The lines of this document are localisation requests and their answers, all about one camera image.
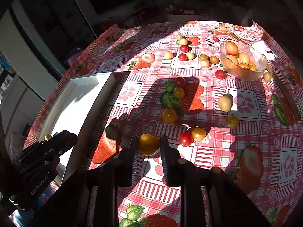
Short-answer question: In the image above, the white shallow tray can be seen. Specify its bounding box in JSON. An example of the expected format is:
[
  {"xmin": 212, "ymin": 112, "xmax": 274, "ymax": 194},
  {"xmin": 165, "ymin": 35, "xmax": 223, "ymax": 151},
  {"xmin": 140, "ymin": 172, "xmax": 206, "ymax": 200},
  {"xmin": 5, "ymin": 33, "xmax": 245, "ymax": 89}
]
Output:
[{"xmin": 38, "ymin": 72, "xmax": 117, "ymax": 186}]

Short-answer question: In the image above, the small yellow tomato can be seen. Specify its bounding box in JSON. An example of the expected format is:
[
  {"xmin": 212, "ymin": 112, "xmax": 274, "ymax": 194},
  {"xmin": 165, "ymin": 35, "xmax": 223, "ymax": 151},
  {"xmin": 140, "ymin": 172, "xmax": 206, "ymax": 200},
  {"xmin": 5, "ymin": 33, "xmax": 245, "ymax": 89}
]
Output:
[{"xmin": 174, "ymin": 87, "xmax": 185, "ymax": 100}]

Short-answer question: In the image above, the pale longan beside bowl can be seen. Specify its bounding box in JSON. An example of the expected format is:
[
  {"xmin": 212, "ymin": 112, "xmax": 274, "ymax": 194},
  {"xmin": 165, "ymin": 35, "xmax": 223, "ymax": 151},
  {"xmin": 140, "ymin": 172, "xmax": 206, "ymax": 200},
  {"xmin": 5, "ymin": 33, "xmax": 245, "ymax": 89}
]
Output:
[{"xmin": 263, "ymin": 72, "xmax": 272, "ymax": 82}]

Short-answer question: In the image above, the wooden stick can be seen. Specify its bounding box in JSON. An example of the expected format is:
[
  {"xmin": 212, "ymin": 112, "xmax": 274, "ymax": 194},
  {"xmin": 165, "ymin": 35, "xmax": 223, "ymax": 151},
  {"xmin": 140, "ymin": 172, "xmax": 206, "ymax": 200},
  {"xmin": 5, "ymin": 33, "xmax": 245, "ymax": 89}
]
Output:
[{"xmin": 219, "ymin": 23, "xmax": 302, "ymax": 121}]

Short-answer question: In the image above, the red strawberry print tablecloth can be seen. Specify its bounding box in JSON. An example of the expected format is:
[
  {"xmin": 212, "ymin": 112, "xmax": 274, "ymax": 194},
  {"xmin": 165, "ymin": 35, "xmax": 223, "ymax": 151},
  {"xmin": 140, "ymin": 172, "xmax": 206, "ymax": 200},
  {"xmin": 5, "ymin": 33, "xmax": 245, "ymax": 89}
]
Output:
[{"xmin": 25, "ymin": 21, "xmax": 302, "ymax": 226}]

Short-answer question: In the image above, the white crumpled tissue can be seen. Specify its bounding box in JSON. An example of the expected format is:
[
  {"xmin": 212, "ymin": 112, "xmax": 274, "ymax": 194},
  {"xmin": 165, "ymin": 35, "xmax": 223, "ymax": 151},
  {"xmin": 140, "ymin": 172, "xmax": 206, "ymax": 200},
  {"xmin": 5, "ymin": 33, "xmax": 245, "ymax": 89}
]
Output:
[{"xmin": 251, "ymin": 40, "xmax": 275, "ymax": 61}]

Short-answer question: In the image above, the red cherry tomato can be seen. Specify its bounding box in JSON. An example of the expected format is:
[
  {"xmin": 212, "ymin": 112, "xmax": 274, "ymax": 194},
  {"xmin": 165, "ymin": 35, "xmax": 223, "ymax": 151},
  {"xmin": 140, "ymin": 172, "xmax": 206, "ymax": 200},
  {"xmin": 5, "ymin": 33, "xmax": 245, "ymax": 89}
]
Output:
[
  {"xmin": 175, "ymin": 77, "xmax": 186, "ymax": 88},
  {"xmin": 179, "ymin": 132, "xmax": 193, "ymax": 147},
  {"xmin": 215, "ymin": 69, "xmax": 228, "ymax": 79}
]

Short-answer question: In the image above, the pale longan fruit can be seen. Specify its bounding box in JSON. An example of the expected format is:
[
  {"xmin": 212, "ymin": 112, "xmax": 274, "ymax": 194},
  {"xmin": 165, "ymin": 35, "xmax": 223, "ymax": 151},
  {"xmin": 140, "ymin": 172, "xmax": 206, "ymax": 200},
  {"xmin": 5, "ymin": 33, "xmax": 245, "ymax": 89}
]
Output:
[{"xmin": 217, "ymin": 95, "xmax": 233, "ymax": 112}]

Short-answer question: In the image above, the large yellow tomato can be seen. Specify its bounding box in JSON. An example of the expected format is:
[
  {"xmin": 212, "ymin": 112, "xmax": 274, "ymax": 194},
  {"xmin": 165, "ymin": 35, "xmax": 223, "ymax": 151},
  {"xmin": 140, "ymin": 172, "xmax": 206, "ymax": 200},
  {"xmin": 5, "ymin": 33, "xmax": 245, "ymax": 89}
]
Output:
[{"xmin": 139, "ymin": 134, "xmax": 160, "ymax": 156}]

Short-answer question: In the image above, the yellow cherry tomato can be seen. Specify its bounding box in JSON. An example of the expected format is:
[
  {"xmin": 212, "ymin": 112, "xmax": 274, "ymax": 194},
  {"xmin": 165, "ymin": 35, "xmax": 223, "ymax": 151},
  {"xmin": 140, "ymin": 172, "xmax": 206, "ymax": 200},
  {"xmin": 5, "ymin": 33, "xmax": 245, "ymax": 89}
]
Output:
[{"xmin": 45, "ymin": 134, "xmax": 52, "ymax": 140}]

